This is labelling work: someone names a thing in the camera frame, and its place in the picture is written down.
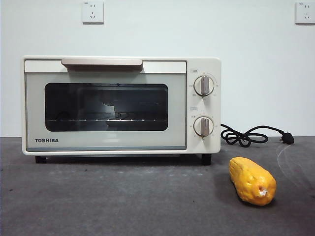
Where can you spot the cream oven timer knob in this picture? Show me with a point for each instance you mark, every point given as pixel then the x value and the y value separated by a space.
pixel 203 126

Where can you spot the cream oven temperature knob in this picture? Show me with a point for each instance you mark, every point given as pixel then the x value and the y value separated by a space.
pixel 203 86

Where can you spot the cream Toshiba toaster oven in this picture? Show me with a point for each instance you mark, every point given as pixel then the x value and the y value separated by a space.
pixel 216 110

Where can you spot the white wall socket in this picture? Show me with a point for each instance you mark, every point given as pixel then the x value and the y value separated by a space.
pixel 86 19
pixel 300 20

